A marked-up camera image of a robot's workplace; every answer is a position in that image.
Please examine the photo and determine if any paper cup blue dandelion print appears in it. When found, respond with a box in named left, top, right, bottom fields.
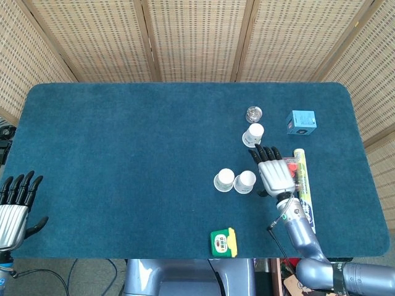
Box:
left=241, top=123, right=265, bottom=148

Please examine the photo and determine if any light blue speaker box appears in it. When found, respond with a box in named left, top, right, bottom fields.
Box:
left=285, top=110, right=317, bottom=136

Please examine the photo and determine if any blue floor cable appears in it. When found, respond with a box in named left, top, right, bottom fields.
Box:
left=65, top=258, right=80, bottom=296

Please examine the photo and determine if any black floor cable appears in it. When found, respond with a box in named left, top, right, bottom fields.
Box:
left=106, top=258, right=125, bottom=286
left=9, top=269, right=69, bottom=296

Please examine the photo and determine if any black equipment pile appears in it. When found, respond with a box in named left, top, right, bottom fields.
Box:
left=0, top=125, right=17, bottom=165

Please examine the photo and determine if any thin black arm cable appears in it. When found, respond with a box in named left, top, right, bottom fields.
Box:
left=267, top=219, right=293, bottom=263

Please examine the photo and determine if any yellow-green tube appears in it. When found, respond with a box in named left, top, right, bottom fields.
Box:
left=293, top=148, right=317, bottom=234

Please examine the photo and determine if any small clear glass jar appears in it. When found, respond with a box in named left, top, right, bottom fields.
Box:
left=246, top=105, right=264, bottom=123

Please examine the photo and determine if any paper cup green leaf print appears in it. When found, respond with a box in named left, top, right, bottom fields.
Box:
left=213, top=168, right=236, bottom=192

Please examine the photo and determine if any green yellow packet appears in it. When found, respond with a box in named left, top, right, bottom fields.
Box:
left=210, top=227, right=239, bottom=257

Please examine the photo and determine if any dark blue table mat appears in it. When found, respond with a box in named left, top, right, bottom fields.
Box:
left=9, top=81, right=390, bottom=259

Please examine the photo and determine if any clear box with red parts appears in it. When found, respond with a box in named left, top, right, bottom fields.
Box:
left=282, top=156, right=305, bottom=189

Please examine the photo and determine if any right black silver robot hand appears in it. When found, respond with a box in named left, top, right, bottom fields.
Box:
left=248, top=144, right=296, bottom=198

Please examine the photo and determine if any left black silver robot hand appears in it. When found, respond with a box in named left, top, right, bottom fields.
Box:
left=0, top=170, right=49, bottom=250

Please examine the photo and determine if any woven rattan screen panel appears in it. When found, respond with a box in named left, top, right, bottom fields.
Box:
left=319, top=0, right=395, bottom=147
left=364, top=138, right=395, bottom=223
left=236, top=0, right=386, bottom=83
left=0, top=0, right=78, bottom=126
left=23, top=0, right=161, bottom=83
left=134, top=0, right=256, bottom=83

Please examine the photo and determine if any paper cup blue flower outline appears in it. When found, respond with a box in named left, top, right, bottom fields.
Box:
left=233, top=170, right=257, bottom=194

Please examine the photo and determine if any grey robot torso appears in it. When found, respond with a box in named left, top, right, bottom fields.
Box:
left=123, top=258, right=257, bottom=296

